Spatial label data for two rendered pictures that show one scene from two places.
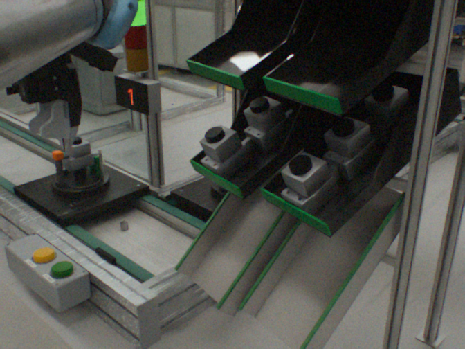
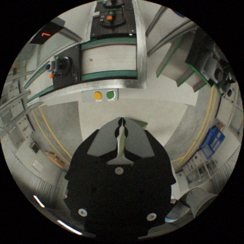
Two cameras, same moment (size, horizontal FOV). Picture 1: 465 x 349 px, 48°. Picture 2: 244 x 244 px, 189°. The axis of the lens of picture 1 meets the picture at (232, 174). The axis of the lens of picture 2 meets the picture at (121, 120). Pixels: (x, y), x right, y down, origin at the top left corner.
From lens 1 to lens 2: 0.88 m
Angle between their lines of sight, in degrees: 88
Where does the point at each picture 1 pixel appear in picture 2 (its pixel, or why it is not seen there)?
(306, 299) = (194, 76)
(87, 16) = not seen: outside the picture
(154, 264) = (120, 63)
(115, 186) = (71, 55)
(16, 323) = (106, 103)
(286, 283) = not seen: hidden behind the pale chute
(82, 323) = (119, 90)
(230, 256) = (172, 66)
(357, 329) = not seen: hidden behind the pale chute
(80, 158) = (55, 66)
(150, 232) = (100, 53)
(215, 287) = (168, 75)
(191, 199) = (102, 34)
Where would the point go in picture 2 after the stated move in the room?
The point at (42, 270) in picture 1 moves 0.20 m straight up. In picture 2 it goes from (105, 99) to (90, 117)
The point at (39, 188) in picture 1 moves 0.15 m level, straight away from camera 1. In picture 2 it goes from (57, 81) to (46, 79)
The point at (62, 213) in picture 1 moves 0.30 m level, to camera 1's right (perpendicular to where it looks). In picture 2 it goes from (76, 79) to (114, 37)
